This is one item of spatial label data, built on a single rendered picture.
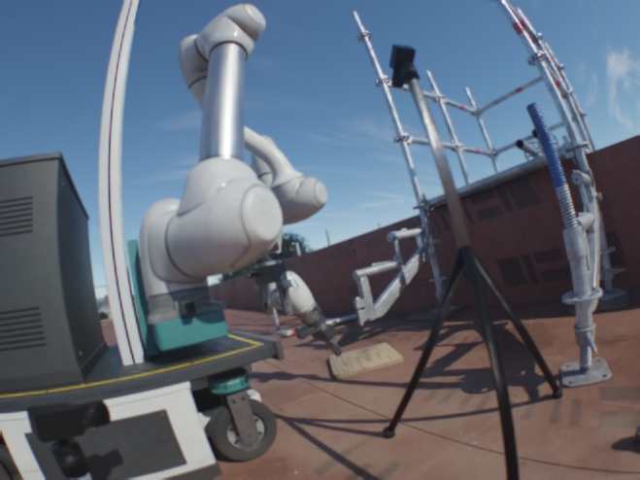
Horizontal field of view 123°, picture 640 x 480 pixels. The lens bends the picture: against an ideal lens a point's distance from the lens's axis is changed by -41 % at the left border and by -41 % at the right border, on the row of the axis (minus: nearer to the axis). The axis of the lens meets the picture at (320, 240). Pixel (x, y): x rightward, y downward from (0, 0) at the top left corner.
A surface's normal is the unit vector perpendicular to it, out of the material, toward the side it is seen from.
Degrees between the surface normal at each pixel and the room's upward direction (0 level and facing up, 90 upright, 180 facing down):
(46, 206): 90
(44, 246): 90
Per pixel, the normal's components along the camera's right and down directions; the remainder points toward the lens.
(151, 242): -0.47, -0.10
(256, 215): 0.88, -0.14
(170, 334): 0.56, -0.20
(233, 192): 0.05, -0.49
